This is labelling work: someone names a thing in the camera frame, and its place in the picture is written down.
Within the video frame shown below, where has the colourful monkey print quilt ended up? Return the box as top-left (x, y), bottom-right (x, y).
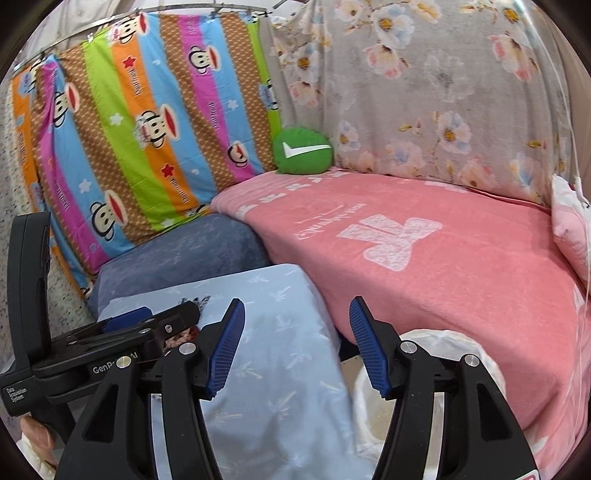
top-left (11, 12), bottom-right (280, 295)

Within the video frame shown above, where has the pink white small pillow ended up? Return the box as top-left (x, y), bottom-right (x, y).
top-left (551, 175), bottom-right (590, 286)

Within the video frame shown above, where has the white lined trash bin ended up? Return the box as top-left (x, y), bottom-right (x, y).
top-left (348, 329), bottom-right (507, 479)

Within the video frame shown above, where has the grey floral quilt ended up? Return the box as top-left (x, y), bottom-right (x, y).
top-left (259, 1), bottom-right (577, 205)

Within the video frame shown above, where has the black white patterned hair tie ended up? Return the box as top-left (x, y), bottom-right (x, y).
top-left (181, 294), bottom-right (212, 315)

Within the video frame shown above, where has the green round checkmark cushion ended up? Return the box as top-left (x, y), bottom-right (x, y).
top-left (273, 127), bottom-right (334, 175)

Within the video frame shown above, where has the dark blue plush pillow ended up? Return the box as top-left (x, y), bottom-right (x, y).
top-left (87, 213), bottom-right (271, 316)

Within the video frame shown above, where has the pink bow print blanket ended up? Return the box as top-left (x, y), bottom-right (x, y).
top-left (211, 170), bottom-right (590, 479)

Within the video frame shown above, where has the left hand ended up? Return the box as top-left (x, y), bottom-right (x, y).
top-left (17, 415), bottom-right (58, 480)

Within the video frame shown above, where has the dark red velvet scrunchie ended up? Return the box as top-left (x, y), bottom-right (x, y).
top-left (164, 326), bottom-right (199, 355)

